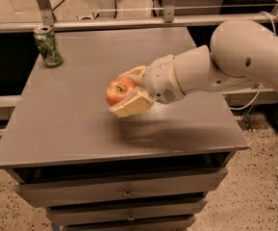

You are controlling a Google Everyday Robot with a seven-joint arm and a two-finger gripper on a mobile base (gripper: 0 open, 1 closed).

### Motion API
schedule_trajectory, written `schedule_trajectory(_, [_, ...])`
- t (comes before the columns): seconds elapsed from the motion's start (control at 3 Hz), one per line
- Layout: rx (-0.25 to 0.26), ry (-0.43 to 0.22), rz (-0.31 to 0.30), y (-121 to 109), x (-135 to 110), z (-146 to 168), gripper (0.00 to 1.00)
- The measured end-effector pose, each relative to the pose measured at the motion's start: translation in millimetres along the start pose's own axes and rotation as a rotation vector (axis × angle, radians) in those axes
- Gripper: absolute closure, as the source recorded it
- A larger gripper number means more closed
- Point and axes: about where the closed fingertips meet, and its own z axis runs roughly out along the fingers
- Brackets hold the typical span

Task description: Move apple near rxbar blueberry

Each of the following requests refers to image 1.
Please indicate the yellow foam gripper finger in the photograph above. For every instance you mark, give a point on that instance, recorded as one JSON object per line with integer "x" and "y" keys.
{"x": 136, "y": 102}
{"x": 135, "y": 75}

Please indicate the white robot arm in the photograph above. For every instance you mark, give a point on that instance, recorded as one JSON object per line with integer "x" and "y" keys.
{"x": 241, "y": 54}

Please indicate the red apple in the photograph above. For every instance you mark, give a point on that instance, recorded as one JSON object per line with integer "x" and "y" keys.
{"x": 118, "y": 89}

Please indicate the metal railing frame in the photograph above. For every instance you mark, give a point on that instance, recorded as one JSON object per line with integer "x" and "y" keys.
{"x": 70, "y": 15}

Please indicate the green soda can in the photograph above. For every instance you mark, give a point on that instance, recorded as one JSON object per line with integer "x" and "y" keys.
{"x": 47, "y": 47}

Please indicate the grey drawer cabinet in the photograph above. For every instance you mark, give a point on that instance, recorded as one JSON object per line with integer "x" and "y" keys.
{"x": 93, "y": 171}

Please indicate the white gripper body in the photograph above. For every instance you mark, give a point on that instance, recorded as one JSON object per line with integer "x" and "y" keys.
{"x": 160, "y": 79}

